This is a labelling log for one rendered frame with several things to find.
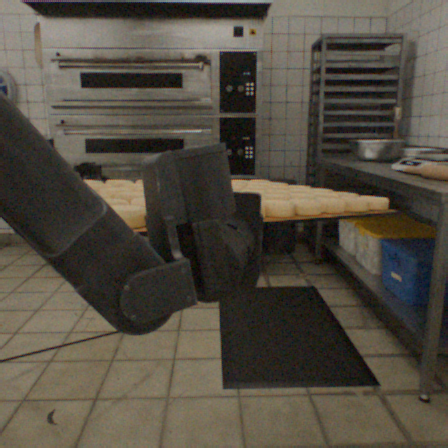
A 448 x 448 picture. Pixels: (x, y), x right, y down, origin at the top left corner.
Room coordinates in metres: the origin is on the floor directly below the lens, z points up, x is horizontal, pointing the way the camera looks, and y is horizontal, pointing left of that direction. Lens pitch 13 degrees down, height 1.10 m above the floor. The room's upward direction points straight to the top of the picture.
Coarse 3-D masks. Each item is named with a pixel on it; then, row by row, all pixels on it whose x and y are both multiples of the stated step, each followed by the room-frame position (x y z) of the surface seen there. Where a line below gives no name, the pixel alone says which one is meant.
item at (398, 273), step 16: (384, 240) 2.28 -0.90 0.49; (400, 240) 2.30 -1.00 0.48; (416, 240) 2.30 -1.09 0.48; (432, 240) 2.30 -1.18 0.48; (384, 256) 2.25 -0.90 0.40; (400, 256) 2.05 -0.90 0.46; (416, 256) 1.99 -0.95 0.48; (432, 256) 2.00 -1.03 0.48; (384, 272) 2.25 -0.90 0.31; (400, 272) 2.06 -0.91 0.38; (416, 272) 1.96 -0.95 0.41; (400, 288) 2.06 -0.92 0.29; (416, 288) 1.97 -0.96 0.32; (416, 304) 1.97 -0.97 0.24
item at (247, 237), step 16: (240, 192) 0.42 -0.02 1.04; (256, 192) 0.43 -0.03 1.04; (240, 208) 0.42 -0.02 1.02; (256, 208) 0.42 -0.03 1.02; (224, 224) 0.37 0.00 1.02; (240, 224) 0.39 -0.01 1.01; (256, 224) 0.42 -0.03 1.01; (256, 240) 0.42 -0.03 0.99; (256, 256) 0.42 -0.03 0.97; (256, 272) 0.42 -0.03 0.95
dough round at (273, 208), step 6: (264, 204) 0.58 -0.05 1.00; (270, 204) 0.57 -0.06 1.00; (276, 204) 0.57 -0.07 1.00; (282, 204) 0.57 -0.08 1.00; (288, 204) 0.57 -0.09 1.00; (294, 204) 0.59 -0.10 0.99; (270, 210) 0.57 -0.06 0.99; (276, 210) 0.57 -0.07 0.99; (282, 210) 0.57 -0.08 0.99; (288, 210) 0.57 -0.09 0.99; (294, 210) 0.58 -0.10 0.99; (270, 216) 0.57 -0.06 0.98; (276, 216) 0.57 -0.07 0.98; (282, 216) 0.57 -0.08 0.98; (288, 216) 0.57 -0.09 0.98
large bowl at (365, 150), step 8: (352, 144) 2.97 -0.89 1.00; (360, 144) 2.89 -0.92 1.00; (368, 144) 2.85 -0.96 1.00; (376, 144) 2.83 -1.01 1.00; (384, 144) 2.82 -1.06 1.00; (392, 144) 2.82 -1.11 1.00; (400, 144) 2.85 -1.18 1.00; (360, 152) 2.91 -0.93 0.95; (368, 152) 2.87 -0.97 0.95; (376, 152) 2.84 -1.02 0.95; (384, 152) 2.83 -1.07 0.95; (392, 152) 2.84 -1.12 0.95; (368, 160) 2.91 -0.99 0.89; (376, 160) 2.88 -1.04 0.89; (384, 160) 2.88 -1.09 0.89; (392, 160) 2.91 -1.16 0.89
